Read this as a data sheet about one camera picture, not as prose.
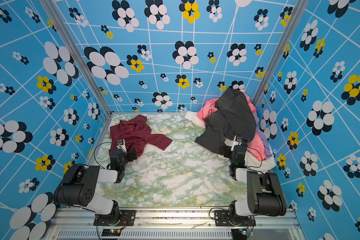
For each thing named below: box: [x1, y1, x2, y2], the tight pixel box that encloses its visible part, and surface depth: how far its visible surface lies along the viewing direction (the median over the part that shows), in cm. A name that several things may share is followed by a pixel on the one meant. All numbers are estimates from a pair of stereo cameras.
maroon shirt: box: [109, 114, 173, 157], surface depth 104 cm
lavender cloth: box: [252, 108, 273, 159], surface depth 98 cm
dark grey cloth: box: [194, 87, 257, 155], surface depth 105 cm
